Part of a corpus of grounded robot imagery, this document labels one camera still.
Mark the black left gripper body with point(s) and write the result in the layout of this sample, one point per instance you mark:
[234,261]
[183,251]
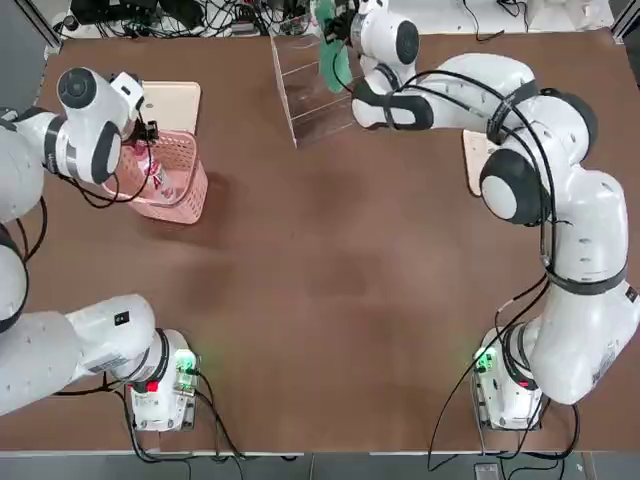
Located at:
[147,132]

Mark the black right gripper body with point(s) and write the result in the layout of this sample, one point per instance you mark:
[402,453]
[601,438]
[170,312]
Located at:
[345,27]

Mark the white bottle pink cap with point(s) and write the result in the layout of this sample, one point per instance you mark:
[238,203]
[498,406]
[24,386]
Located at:
[157,172]

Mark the green cloth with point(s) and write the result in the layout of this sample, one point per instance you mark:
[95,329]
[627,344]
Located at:
[336,70]

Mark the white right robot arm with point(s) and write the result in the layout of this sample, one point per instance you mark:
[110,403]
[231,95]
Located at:
[585,225]

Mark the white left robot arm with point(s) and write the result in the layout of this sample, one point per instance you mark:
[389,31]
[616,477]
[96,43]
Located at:
[30,340]

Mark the pink plastic basket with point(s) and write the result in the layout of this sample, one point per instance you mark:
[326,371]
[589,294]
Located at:
[185,200]

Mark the clear acrylic stepped shelf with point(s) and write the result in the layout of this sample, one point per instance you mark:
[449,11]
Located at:
[320,115]

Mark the cream rabbit print tray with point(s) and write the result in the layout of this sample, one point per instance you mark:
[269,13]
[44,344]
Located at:
[471,160]
[172,105]

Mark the white desk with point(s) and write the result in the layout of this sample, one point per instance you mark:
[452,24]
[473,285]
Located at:
[570,17]

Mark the grey floor box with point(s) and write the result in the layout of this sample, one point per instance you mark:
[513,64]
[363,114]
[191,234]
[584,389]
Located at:
[486,472]

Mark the aluminium frame post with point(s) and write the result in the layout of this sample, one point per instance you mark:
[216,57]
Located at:
[50,25]
[627,20]

